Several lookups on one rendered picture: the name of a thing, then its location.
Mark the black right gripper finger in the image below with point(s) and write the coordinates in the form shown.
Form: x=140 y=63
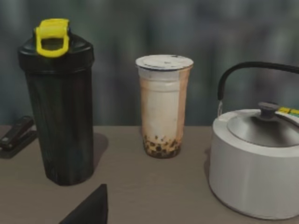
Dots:
x=92 y=208

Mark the black shaker bottle yellow cap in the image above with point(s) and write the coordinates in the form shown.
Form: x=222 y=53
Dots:
x=61 y=121

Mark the black stapler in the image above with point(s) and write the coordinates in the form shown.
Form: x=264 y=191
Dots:
x=14 y=137

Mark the bubble milk tea cup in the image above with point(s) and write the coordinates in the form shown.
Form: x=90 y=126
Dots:
x=161 y=105

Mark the colourful cube behind kettle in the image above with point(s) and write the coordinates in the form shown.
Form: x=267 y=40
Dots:
x=289 y=111

